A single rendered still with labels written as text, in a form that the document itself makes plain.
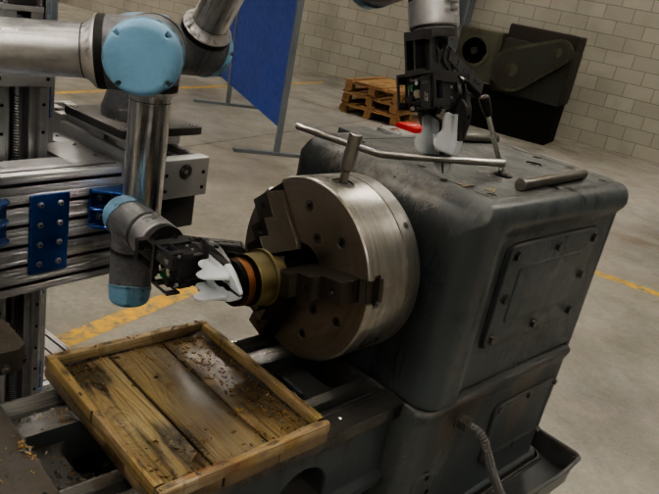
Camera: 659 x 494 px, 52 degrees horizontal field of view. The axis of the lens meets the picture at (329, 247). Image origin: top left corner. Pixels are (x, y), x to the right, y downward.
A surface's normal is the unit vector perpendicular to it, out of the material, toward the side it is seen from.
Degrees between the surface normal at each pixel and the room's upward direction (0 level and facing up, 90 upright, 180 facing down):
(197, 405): 0
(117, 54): 89
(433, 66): 71
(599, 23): 90
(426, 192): 49
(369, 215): 35
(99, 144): 90
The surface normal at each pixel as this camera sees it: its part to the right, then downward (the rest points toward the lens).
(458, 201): -0.33, -0.61
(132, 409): 0.18, -0.92
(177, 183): 0.76, 0.36
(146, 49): 0.28, 0.39
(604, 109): -0.50, 0.22
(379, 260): 0.68, -0.08
